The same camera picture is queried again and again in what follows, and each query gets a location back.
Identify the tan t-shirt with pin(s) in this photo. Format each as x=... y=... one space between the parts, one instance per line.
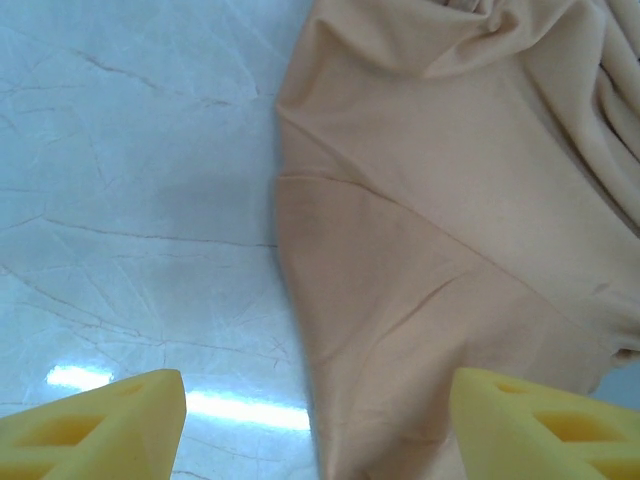
x=425 y=200

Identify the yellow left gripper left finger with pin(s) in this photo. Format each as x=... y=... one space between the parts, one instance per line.
x=100 y=440

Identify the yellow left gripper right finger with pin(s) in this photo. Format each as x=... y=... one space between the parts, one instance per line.
x=540 y=440

